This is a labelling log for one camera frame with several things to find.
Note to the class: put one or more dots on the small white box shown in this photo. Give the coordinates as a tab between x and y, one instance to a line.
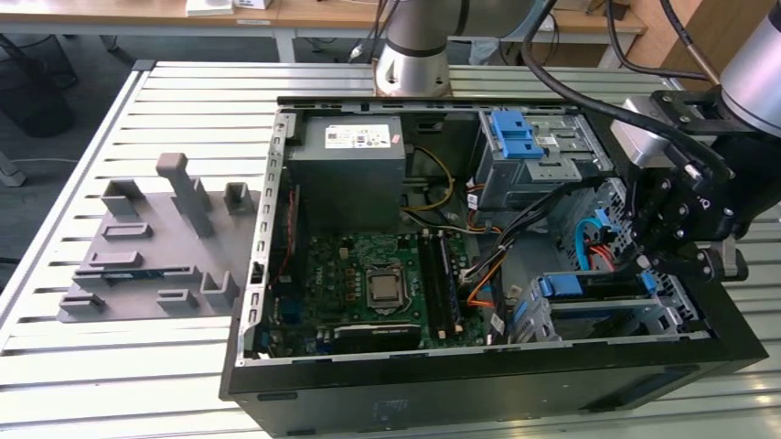
252	4

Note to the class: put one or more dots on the hard disk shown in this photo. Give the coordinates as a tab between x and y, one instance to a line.
556	285

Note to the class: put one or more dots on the metal drive cage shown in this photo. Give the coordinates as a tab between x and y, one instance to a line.
549	171

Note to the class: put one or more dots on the grey parts rack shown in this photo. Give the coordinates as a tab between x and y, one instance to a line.
165	256

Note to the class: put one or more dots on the wooden cabinet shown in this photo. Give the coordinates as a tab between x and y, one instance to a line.
644	46

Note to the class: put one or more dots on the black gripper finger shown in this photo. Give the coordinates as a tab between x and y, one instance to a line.
656	219
696	265

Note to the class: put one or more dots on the grey power supply unit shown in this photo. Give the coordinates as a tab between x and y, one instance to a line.
348	192

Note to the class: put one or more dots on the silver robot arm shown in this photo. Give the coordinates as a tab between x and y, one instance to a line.
409	68

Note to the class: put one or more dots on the grey table foot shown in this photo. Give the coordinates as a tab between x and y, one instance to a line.
13	176

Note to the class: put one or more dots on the silver CPU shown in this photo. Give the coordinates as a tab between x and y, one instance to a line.
387	289

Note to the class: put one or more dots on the blue plastic latch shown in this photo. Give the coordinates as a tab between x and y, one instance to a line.
513	137

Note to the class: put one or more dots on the black PC case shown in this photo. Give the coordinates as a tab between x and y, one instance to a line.
488	402

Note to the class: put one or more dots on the spare RAM stick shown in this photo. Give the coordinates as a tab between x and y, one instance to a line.
134	275

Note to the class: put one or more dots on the black bin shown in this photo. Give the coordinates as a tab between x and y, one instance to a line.
37	105

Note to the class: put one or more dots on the green motherboard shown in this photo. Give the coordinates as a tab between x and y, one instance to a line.
343	274

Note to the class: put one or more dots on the wooden desk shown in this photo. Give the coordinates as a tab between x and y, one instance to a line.
153	20

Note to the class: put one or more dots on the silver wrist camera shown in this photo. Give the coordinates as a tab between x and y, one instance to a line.
642	142

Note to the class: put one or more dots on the metal disk bay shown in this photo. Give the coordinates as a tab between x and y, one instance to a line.
599	305

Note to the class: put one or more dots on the black RAM slot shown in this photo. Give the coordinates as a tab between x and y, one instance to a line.
451	283
432	283

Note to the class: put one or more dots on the black graphics card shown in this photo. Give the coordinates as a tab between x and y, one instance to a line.
379	338

